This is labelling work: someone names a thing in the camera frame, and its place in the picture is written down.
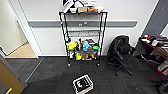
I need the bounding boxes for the pale woven basket dark spots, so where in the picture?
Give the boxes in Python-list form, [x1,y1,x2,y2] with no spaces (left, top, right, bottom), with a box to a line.
[72,73,95,94]

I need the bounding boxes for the blue plush toy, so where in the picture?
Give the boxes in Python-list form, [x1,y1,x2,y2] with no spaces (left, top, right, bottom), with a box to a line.
[82,41,93,52]

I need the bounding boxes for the small black box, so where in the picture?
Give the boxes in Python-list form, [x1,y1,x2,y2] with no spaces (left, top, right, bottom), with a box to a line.
[86,38,98,46]

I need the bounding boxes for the brown toy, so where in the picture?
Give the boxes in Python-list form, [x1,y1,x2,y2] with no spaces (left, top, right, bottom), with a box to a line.
[82,51,98,61]

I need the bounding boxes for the small yellow green toy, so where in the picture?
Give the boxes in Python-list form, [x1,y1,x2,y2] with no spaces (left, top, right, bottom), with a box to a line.
[75,52,83,61]

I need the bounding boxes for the green round lid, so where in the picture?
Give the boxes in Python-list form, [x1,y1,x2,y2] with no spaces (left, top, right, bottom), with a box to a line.
[92,45,101,51]

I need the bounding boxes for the brown cardboard box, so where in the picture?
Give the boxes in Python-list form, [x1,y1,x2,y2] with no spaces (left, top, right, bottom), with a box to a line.
[77,6,89,14]

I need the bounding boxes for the black office chair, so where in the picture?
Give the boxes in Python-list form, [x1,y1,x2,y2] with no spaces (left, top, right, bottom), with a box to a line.
[107,34,140,77]

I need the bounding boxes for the small white flat box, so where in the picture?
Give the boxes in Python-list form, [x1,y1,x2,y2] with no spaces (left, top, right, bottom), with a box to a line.
[96,5,106,12]

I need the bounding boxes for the white pouch blue rim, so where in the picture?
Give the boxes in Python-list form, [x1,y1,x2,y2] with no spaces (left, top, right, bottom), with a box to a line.
[73,0,85,9]

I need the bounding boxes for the long white flat box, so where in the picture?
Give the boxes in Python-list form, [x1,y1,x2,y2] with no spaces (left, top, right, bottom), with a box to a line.
[59,1,74,14]

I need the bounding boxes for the dark office desk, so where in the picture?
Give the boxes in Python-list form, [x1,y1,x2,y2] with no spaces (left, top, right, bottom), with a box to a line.
[139,33,168,65]

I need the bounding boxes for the yellow wooden board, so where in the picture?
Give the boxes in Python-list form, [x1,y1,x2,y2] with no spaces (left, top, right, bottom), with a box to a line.
[0,59,28,94]

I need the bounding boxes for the red white bag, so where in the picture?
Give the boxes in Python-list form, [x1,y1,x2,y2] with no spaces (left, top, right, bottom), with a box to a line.
[157,60,168,76]

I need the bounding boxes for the black wire shelf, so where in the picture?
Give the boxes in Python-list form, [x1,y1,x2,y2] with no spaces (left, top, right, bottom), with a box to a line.
[58,9,109,68]

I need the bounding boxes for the white door frame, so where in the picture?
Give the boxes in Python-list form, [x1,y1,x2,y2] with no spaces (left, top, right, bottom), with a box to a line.
[9,0,43,58]

